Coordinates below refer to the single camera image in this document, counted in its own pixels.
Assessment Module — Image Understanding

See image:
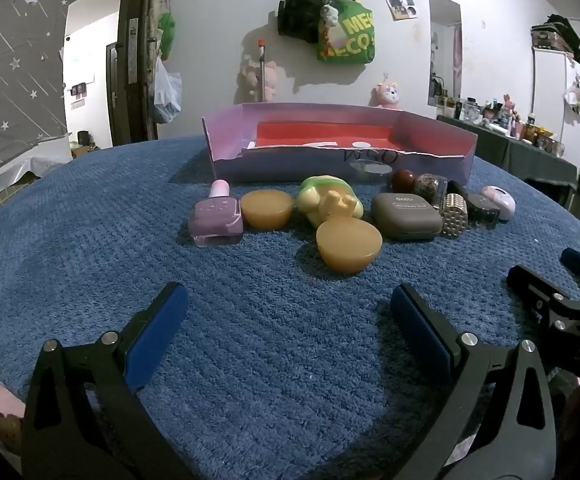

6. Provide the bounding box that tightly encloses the black bottle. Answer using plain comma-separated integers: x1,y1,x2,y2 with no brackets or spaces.
447,181,501,230

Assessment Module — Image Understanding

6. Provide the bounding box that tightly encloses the glitter jar with red cap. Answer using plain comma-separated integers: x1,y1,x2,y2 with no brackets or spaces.
389,169,448,207

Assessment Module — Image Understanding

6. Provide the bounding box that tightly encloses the white and pink round device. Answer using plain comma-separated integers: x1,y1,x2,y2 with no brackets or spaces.
479,185,517,222

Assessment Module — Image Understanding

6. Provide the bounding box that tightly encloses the grey rounded case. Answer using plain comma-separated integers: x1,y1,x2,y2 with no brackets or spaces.
370,192,444,241

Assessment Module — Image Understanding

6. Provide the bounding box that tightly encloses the grey star-print curtain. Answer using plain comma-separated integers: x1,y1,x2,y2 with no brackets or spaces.
0,0,83,186

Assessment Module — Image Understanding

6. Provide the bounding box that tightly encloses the clear glass cup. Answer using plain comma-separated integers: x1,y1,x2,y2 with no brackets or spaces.
348,160,391,186

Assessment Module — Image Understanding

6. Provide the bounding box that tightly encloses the purple bottle-shaped toy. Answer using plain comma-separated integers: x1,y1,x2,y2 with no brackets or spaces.
188,180,245,247

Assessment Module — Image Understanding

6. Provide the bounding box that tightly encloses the green tote bag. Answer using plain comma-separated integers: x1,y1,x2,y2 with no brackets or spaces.
318,0,376,65

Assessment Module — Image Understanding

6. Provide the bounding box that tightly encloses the pink cardboard box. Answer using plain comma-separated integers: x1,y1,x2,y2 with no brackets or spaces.
201,102,478,186

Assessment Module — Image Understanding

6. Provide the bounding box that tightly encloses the amber round soap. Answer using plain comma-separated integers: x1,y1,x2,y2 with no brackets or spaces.
316,216,384,276
240,190,294,231

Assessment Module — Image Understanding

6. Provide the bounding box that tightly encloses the black backpack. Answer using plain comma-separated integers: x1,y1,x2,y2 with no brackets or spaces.
277,0,326,43

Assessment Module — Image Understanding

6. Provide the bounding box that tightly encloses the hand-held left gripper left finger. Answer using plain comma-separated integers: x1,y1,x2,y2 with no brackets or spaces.
21,281,191,480

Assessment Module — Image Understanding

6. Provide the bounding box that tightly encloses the pale pink plush toy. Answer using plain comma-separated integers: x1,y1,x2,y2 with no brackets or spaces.
240,60,278,103

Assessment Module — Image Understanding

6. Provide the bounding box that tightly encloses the row of cosmetic bottles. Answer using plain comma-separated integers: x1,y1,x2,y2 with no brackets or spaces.
440,92,566,158

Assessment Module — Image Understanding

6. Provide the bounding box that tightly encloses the clear plastic bag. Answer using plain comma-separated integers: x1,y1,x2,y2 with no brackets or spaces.
153,55,182,125

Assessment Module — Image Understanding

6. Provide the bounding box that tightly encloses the wall mirror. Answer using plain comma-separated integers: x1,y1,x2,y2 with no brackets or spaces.
428,0,463,108

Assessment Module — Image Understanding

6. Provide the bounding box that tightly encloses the green and yellow toy figure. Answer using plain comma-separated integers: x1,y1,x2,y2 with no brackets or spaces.
295,174,365,228

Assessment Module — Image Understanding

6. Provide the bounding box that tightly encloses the dark brown door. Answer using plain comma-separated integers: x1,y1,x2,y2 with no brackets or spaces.
117,0,171,146

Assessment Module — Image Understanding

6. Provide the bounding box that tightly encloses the studded metal cylinder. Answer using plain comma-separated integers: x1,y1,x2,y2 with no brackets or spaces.
440,193,469,236

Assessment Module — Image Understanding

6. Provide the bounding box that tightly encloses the white cabinet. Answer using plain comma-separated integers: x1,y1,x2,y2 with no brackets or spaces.
530,45,580,171

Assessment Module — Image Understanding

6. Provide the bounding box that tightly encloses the dresser with dark cloth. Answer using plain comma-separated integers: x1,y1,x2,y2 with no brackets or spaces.
437,115,578,191

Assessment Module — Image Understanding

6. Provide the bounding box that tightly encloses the pole with red tip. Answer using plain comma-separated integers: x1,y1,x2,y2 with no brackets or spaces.
257,38,267,103

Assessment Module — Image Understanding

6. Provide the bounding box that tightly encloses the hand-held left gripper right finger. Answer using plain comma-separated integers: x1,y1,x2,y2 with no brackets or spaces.
390,282,558,480

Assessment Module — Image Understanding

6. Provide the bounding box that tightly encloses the wall photo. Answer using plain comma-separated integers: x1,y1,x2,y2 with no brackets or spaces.
379,0,418,22

